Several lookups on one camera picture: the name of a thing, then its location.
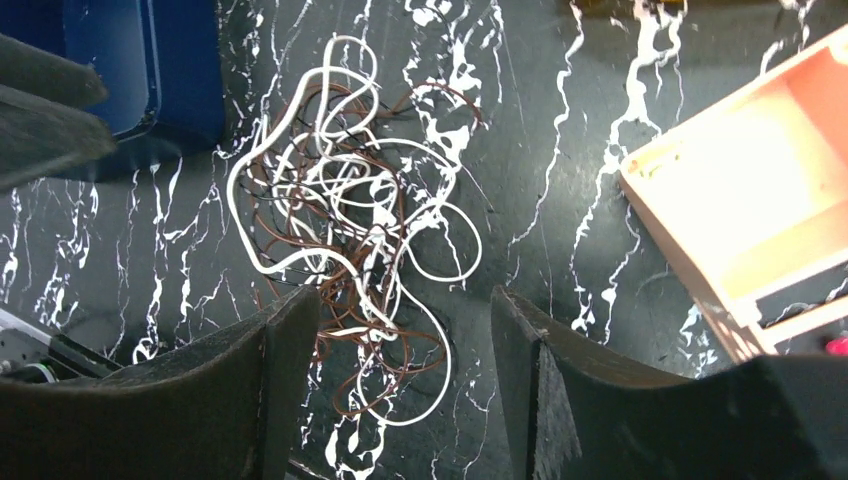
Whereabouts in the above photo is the brown cable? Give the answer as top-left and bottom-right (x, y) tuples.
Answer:
(248, 80), (488, 419)

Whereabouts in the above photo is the pink tiered file rack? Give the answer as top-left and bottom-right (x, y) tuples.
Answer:
(619, 28), (847, 363)

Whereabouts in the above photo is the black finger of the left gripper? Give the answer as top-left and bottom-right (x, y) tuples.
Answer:
(1, 35), (116, 193)

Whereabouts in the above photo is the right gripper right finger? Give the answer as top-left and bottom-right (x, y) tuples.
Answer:
(490, 286), (847, 479)

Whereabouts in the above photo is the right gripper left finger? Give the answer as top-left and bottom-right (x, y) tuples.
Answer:
(1, 287), (320, 479)

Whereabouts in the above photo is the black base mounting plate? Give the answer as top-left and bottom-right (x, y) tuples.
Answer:
(1, 303), (122, 384)

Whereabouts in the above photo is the navy blue plastic box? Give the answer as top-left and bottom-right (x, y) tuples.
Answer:
(1, 1), (225, 182)

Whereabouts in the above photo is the thin black cable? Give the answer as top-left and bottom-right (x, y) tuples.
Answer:
(238, 86), (495, 286)

